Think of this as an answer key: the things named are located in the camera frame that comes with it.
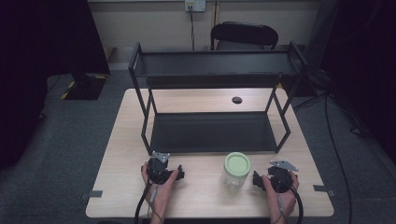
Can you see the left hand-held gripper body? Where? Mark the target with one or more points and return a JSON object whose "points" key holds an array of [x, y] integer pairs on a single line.
{"points": [[158, 172]]}

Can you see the black box with yellow stripes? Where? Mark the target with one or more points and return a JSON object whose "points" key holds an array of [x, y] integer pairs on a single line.
{"points": [[85, 88]]}

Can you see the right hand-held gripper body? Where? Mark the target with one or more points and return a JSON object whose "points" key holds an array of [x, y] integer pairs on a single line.
{"points": [[280, 180]]}

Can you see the black curtain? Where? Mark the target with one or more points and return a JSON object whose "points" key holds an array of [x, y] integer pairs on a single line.
{"points": [[364, 62], [37, 62]]}

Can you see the white wall socket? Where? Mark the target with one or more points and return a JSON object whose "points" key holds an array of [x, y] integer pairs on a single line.
{"points": [[195, 5]]}

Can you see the person's right hand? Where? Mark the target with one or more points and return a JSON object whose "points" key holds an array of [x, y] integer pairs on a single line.
{"points": [[281, 203]]}

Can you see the black round table grommet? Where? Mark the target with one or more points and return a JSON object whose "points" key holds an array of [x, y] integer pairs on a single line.
{"points": [[237, 100]]}

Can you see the grey tape piece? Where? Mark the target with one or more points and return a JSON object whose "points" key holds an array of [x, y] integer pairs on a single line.
{"points": [[93, 194], [323, 188]]}

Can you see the person's left hand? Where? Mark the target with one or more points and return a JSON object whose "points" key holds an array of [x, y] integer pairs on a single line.
{"points": [[162, 196]]}

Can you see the black metal two-tier rack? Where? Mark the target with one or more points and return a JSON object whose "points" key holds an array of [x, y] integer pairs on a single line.
{"points": [[214, 132]]}

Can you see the glass jar with green lid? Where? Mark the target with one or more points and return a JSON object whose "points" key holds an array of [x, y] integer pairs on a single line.
{"points": [[236, 169]]}

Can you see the black chair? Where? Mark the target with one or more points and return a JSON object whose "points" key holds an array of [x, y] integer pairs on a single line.
{"points": [[244, 34]]}

